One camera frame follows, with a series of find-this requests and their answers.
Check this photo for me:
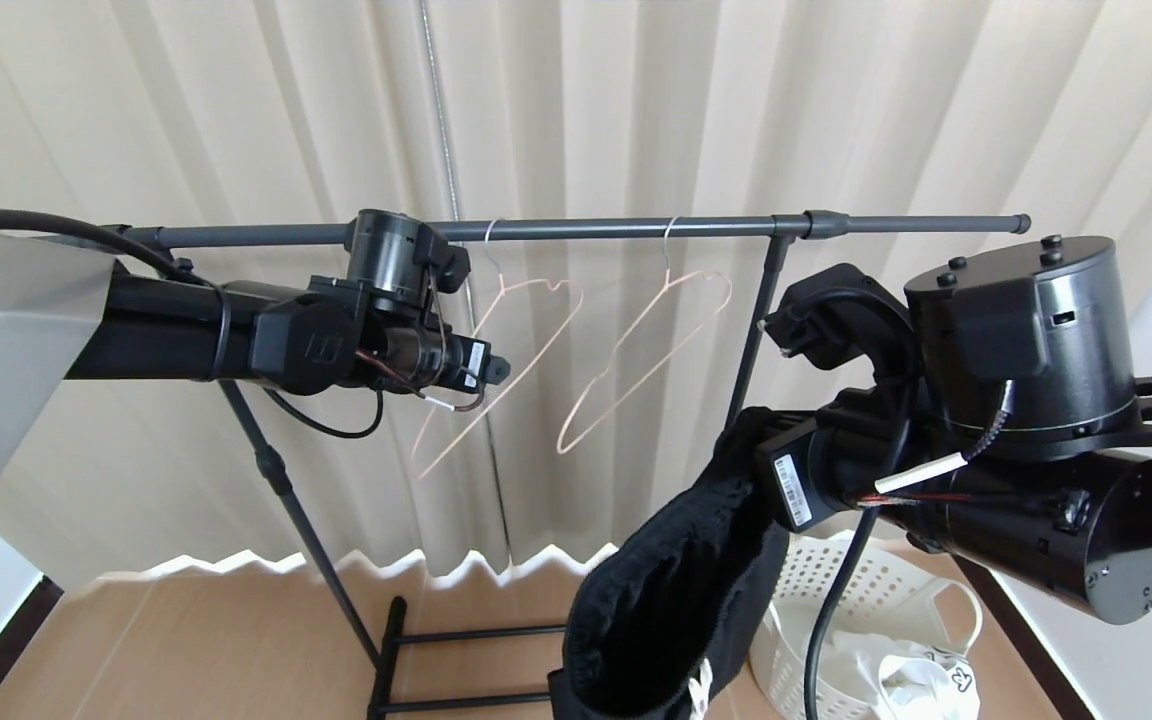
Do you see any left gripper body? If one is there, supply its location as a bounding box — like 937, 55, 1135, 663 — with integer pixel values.
376, 325, 494, 394

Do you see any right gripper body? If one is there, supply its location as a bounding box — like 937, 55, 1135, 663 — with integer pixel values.
756, 425, 1152, 626

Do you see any black garment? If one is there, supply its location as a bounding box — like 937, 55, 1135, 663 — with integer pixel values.
548, 405, 792, 720

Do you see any pink clothes hanger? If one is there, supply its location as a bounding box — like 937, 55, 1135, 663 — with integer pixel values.
409, 218, 585, 481
556, 215, 734, 456

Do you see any white laundry basket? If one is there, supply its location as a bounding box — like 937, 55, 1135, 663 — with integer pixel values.
748, 530, 984, 720

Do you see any black clothes rack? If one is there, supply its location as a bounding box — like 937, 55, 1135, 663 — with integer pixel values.
106, 212, 1030, 720

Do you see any white printed garment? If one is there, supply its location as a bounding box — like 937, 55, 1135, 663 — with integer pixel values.
816, 630, 982, 720

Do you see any thin grey curtain wand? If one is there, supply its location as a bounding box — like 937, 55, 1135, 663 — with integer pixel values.
419, 0, 515, 576

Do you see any beige curtain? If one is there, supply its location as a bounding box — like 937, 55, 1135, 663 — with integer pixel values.
0, 0, 1152, 591

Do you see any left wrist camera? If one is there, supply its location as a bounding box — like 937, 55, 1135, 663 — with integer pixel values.
414, 225, 472, 296

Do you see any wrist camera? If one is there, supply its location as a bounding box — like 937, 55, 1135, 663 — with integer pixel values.
414, 225, 472, 296
764, 263, 927, 421

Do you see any black cable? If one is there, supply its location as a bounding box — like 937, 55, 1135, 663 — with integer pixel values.
0, 208, 387, 441
804, 290, 922, 720

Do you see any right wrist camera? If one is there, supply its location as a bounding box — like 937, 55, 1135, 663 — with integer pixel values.
764, 263, 927, 421

